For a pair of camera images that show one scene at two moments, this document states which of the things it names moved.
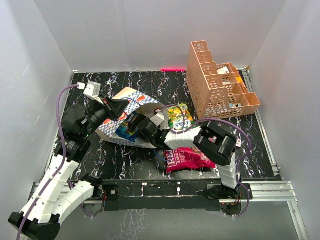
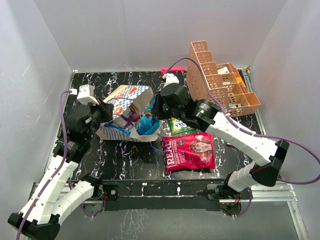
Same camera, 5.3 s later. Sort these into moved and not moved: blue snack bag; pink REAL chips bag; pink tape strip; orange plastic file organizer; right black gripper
Moved: right black gripper; blue snack bag
Not moved: orange plastic file organizer; pink REAL chips bag; pink tape strip
